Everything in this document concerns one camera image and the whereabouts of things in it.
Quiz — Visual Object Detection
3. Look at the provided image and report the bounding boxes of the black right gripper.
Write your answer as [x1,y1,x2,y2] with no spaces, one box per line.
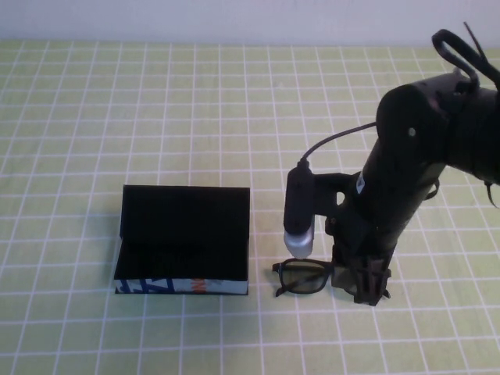
[326,205,396,309]

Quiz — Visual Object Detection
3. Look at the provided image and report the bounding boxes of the black frame glasses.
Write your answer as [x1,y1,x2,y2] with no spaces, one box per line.
[272,257,391,301]

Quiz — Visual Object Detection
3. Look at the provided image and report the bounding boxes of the black glasses case printed side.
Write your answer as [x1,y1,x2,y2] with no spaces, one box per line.
[113,184,252,297]

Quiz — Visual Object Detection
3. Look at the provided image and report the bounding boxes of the green checkered tablecloth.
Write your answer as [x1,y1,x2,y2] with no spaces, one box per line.
[0,38,500,375]

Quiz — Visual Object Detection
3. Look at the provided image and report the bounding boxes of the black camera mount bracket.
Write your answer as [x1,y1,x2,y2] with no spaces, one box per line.
[311,170,355,220]

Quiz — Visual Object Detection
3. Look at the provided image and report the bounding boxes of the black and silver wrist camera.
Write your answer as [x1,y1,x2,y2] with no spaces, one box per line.
[281,166,316,259]

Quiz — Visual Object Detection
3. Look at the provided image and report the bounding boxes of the thin black cable loop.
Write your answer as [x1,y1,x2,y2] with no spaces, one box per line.
[424,177,441,201]

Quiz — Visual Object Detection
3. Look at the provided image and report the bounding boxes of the black camera cable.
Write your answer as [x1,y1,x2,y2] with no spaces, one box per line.
[299,120,379,170]

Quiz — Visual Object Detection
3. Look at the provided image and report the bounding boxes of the thick black cable loop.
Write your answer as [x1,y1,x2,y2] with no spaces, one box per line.
[431,29,481,94]

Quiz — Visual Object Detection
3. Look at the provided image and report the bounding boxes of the black cable tie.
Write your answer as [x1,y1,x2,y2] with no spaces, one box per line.
[463,21,500,89]

